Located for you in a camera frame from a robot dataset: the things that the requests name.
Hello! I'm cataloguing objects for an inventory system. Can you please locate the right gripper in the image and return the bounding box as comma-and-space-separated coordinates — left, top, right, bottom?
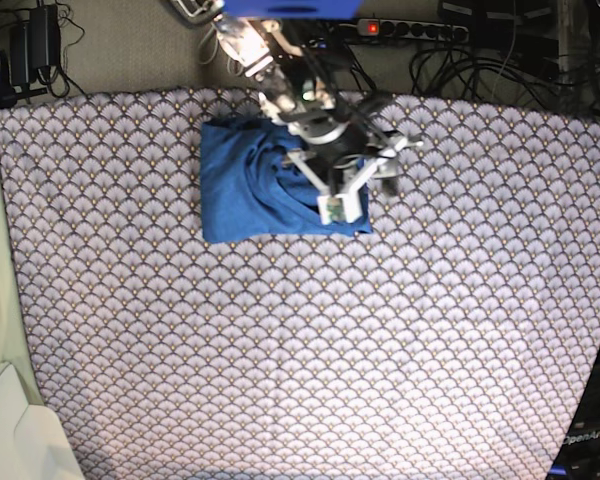
287, 117, 400, 197

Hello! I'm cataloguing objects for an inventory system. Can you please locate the blue T-shirt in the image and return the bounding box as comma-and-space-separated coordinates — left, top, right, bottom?
200, 117, 372, 243

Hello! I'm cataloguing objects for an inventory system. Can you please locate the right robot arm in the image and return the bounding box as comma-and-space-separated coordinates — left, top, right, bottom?
162, 1, 413, 200

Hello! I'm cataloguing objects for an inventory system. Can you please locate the fan-patterned tablecloth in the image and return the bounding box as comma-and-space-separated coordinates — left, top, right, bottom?
0, 89, 600, 479

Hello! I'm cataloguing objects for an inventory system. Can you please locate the blue box top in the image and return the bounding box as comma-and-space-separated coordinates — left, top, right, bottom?
224, 0, 362, 20

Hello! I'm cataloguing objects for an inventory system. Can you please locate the black power adapter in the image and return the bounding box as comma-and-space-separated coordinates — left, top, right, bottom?
9, 4, 61, 87

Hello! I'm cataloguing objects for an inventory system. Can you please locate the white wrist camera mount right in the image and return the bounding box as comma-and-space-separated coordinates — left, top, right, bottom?
285, 132, 424, 225

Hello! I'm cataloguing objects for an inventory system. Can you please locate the black power strip red switch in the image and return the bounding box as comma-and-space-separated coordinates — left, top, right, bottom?
356, 18, 470, 43

